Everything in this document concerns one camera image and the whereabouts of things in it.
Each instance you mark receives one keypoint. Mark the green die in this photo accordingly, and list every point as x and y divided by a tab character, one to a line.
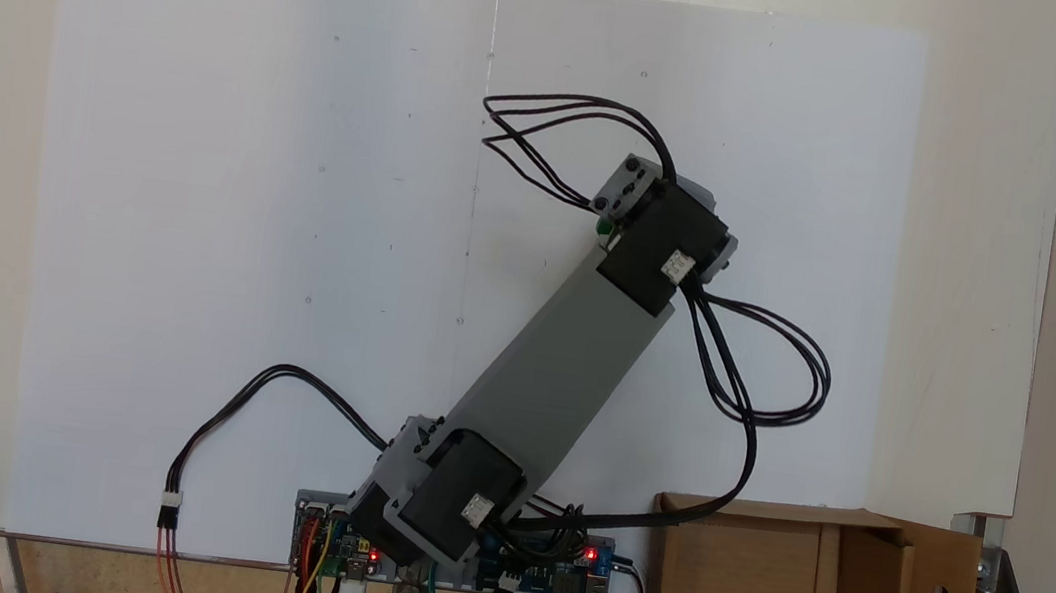
607	229

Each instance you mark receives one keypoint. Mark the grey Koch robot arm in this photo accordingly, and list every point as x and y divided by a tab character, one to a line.
558	381

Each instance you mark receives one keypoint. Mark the blue circuit board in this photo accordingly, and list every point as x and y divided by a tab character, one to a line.
555	572

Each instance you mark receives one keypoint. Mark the circuit board with white connectors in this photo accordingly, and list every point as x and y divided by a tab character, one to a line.
322	538

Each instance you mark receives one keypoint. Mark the metal corner bracket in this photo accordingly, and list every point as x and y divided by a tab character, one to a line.
997	581

